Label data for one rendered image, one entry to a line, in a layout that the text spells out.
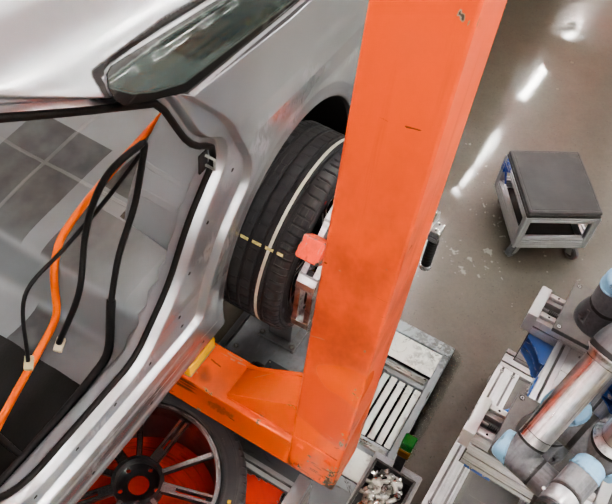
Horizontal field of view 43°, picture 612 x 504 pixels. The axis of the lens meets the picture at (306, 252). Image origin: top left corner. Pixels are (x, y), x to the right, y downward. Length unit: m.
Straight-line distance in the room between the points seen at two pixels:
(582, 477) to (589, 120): 3.12
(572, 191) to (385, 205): 2.38
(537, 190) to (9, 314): 2.29
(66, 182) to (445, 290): 1.83
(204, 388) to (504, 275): 1.78
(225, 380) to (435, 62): 1.47
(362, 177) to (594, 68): 3.80
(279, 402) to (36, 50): 1.20
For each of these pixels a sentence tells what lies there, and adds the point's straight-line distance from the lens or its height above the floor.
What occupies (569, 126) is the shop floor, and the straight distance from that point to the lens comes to 4.57.
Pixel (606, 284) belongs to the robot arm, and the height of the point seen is 1.02.
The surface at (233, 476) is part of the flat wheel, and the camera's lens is 2.45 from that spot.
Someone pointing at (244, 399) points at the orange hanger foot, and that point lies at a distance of 2.31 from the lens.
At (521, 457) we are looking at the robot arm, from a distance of 1.89.
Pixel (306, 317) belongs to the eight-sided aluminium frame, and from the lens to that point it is 2.37.
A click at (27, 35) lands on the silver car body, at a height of 1.93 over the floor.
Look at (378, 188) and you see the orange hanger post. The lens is 1.35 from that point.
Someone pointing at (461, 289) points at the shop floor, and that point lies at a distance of 3.57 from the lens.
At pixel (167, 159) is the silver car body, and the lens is 2.18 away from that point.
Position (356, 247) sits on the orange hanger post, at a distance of 1.48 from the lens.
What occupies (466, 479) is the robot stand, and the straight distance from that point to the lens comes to 2.89.
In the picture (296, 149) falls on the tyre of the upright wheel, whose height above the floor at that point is 1.18.
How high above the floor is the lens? 2.77
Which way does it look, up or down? 51 degrees down
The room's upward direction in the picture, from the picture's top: 8 degrees clockwise
